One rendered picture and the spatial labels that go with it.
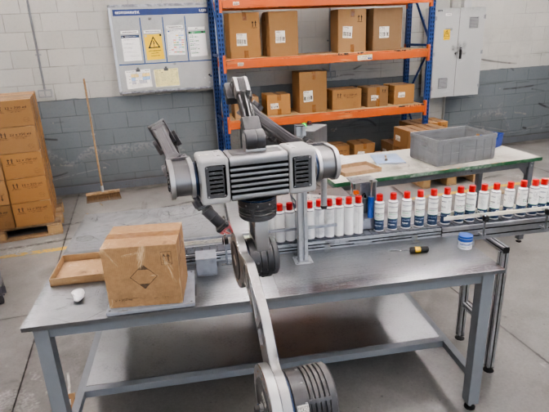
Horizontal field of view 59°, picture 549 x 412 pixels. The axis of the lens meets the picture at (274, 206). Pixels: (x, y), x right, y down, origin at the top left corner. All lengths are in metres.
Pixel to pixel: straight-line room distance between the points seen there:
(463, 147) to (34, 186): 4.04
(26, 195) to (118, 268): 3.43
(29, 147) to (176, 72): 2.13
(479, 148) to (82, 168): 4.76
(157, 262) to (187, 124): 4.78
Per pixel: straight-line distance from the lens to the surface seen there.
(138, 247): 2.00
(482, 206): 2.84
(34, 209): 5.44
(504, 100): 8.75
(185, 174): 1.57
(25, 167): 5.33
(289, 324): 3.02
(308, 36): 6.97
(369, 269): 2.34
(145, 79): 6.45
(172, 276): 2.04
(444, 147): 4.18
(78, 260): 2.69
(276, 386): 1.41
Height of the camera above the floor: 1.90
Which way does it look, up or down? 20 degrees down
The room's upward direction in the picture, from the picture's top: 2 degrees counter-clockwise
